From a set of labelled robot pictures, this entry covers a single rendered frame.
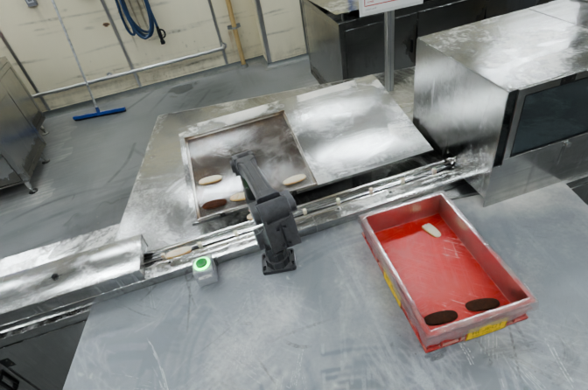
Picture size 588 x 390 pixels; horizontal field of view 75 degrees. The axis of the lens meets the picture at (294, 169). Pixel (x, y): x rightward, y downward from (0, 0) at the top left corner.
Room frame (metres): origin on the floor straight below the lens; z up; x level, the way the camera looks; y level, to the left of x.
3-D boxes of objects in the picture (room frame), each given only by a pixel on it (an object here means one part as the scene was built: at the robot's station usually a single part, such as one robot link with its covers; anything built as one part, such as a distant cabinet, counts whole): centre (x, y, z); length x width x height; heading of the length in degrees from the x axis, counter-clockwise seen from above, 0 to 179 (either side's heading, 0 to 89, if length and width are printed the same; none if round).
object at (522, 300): (0.72, -0.38, 0.87); 0.49 x 0.34 x 0.10; 7
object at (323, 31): (3.45, -1.39, 0.51); 1.93 x 1.05 x 1.02; 99
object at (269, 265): (0.88, 0.12, 0.86); 0.12 x 0.09 x 0.08; 89
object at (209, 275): (0.88, 0.38, 0.84); 0.08 x 0.08 x 0.11; 9
